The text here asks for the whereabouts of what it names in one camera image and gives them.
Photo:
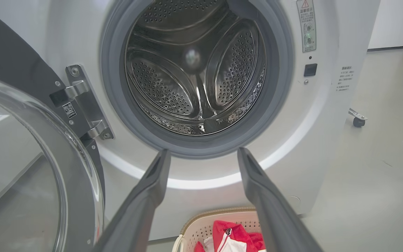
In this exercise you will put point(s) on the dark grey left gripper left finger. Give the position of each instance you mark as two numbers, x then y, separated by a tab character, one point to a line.
142	210

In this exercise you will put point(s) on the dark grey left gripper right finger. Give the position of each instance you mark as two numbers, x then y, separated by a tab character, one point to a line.
275	217

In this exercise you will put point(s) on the metal leg with black caster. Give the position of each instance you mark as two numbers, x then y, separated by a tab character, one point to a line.
359	120

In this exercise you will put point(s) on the white warning label sticker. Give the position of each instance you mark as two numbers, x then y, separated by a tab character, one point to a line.
306	28

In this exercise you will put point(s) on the steel perforated washer drum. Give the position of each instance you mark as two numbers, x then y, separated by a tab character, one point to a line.
194	70

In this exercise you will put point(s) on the red and white garment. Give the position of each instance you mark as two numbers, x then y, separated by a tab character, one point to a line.
233	234

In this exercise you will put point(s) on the cream perforated laundry basket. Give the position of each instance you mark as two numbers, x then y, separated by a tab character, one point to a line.
194	231

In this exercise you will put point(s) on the grey glass washing machine door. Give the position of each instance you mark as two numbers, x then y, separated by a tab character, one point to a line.
12	175

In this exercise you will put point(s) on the white front-load washing machine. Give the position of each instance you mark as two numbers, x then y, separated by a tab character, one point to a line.
320	140

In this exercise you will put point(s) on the metal door hinge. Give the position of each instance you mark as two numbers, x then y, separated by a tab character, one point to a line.
82	105

